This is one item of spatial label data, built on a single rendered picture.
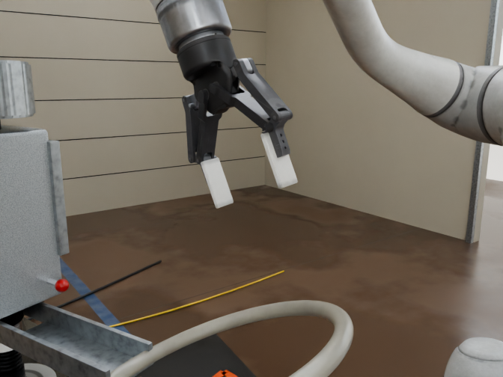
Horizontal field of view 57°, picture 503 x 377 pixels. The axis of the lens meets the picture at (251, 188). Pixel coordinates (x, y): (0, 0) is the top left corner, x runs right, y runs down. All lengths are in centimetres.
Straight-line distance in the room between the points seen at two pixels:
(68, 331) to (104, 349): 14
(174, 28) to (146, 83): 611
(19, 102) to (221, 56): 62
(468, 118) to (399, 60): 15
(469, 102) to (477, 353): 52
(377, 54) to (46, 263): 90
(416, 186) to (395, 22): 197
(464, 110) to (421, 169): 502
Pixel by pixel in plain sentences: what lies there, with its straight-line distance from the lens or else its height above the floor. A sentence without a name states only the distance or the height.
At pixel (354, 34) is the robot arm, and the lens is 69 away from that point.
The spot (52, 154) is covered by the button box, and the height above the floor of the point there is 153.
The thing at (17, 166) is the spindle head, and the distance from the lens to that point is 116.
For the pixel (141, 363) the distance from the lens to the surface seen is 102.
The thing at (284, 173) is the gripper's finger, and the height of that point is 159.
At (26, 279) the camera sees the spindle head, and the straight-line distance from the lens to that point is 123.
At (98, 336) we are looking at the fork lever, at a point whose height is 114.
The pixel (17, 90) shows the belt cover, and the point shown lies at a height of 168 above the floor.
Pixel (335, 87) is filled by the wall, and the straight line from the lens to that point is 665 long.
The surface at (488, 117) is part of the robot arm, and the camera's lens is 81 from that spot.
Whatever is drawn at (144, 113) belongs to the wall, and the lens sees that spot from 672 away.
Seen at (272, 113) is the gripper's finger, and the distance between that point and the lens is 55.
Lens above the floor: 169
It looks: 13 degrees down
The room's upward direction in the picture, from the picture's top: straight up
